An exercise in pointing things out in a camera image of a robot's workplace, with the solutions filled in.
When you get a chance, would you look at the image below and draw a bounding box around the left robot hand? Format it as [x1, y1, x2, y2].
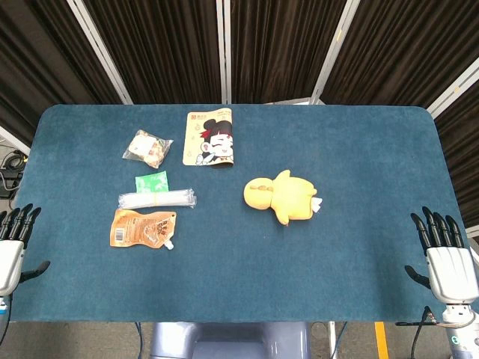
[0, 203, 51, 297]

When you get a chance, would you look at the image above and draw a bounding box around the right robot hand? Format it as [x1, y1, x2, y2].
[404, 206, 479, 304]

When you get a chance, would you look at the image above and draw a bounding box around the yellow plush duck toy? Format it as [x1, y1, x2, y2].
[243, 169, 323, 227]

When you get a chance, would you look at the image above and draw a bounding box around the orange spouted pouch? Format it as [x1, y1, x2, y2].
[109, 208, 177, 251]

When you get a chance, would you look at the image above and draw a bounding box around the clear plastic straw bundle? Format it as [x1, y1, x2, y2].
[118, 188, 197, 210]

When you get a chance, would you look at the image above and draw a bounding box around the green sachet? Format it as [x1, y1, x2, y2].
[135, 170, 170, 194]

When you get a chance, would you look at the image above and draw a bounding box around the clear bag of snacks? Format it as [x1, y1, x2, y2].
[122, 129, 174, 169]

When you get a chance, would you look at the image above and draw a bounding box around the grey robot torso base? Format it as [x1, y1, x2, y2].
[149, 321, 312, 359]

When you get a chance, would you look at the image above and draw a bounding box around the cartoon girl mouse pad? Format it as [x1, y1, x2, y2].
[182, 106, 236, 169]

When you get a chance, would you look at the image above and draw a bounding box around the dark brown curtain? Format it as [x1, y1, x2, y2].
[0, 0, 479, 229]

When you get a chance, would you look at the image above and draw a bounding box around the black cable bundle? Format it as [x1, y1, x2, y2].
[0, 148, 29, 199]

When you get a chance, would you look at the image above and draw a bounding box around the white partition frame post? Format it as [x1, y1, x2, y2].
[216, 0, 232, 105]
[0, 125, 31, 155]
[426, 56, 479, 120]
[311, 0, 361, 105]
[66, 0, 133, 105]

